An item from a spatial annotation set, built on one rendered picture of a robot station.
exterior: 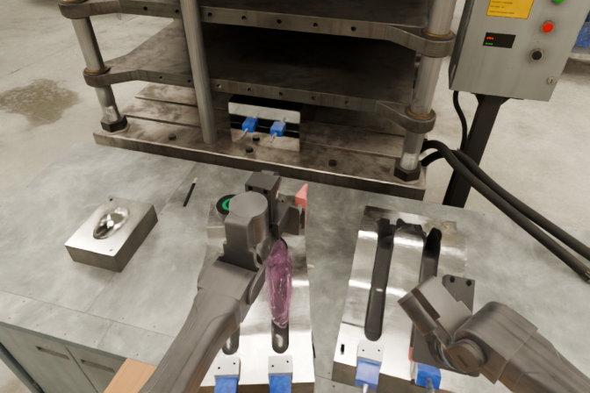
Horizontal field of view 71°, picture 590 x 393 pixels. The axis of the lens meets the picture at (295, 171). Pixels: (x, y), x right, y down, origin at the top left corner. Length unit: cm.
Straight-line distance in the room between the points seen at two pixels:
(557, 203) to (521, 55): 164
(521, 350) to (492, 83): 100
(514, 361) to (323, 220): 82
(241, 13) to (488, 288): 106
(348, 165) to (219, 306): 101
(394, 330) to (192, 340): 53
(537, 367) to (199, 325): 40
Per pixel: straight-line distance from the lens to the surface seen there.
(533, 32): 140
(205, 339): 57
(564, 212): 289
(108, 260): 121
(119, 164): 160
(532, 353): 58
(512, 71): 144
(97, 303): 120
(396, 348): 96
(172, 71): 162
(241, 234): 59
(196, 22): 143
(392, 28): 129
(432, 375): 88
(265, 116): 151
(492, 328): 58
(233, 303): 59
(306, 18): 133
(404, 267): 106
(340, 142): 162
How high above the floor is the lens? 172
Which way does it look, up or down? 39 degrees down
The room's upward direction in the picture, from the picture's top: straight up
